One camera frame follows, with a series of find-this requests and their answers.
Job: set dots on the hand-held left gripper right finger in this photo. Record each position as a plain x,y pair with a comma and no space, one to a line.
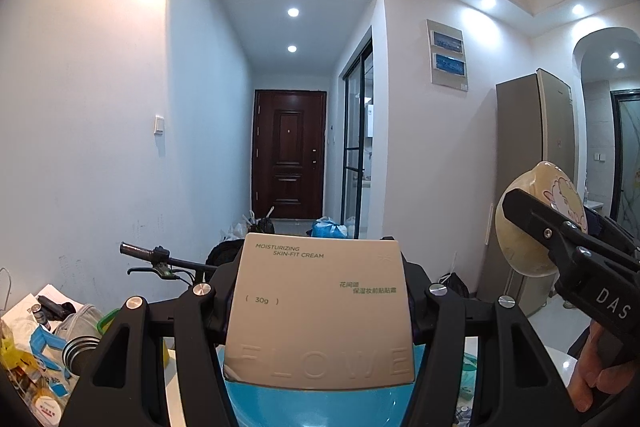
425,307

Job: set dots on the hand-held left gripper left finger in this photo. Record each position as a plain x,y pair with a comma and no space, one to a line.
220,302

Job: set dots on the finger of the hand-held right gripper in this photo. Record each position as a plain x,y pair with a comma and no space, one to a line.
615,237
530,214

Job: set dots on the white cream box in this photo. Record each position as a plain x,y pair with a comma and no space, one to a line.
320,307

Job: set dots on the blue plastic basin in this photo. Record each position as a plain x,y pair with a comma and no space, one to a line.
310,407

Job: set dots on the yellow container green rim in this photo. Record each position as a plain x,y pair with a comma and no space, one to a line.
107,321

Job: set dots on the person's right hand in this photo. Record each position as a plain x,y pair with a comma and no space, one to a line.
587,377

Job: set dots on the small black bag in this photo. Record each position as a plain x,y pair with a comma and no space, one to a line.
454,286

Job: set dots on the black backpack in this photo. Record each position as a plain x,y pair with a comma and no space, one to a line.
222,257

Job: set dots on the beige refrigerator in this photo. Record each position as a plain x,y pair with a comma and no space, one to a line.
525,167

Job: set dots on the white plastic bag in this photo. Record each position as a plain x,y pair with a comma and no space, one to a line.
351,227
235,227

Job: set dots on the green tissue pack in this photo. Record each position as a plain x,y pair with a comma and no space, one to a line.
469,374

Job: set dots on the patterned glass door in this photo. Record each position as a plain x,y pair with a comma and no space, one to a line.
627,157

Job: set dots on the black folding bicycle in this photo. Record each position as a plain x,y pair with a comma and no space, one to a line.
150,253

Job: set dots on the black trash bag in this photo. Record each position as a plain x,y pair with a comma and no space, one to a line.
262,224

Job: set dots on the blue plastic bag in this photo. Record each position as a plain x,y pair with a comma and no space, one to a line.
329,228

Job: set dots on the grey fabric pouch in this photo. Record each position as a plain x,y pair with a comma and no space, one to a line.
77,322

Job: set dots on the stacked metal lids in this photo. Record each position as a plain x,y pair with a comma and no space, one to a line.
80,354

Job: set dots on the small black device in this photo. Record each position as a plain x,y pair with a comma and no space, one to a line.
55,307

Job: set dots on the dark brown entrance door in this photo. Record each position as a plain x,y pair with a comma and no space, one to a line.
289,152

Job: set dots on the black framed sliding glass door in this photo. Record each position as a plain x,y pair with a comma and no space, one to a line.
356,147

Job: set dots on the white jar red label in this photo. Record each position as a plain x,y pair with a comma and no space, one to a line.
48,412

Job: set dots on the yellow plastic bag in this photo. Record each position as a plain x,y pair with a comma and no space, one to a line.
11,349

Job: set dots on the grey wall electrical panel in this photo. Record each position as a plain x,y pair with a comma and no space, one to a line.
447,57

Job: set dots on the white wall light switch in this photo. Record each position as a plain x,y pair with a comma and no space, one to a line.
159,125

